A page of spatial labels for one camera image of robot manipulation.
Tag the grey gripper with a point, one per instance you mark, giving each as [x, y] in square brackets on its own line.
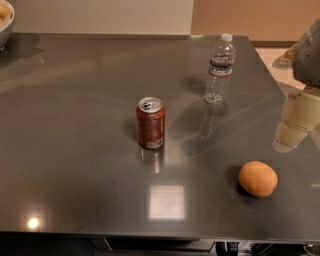
[308, 60]

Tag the clear plastic water bottle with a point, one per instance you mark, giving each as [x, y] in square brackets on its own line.
[220, 69]

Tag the orange fruit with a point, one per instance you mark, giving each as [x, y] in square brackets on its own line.
[258, 179]

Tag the red soda can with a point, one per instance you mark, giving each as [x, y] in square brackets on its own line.
[150, 113]

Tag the silver bowl with fruit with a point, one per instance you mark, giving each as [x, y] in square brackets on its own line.
[7, 15]

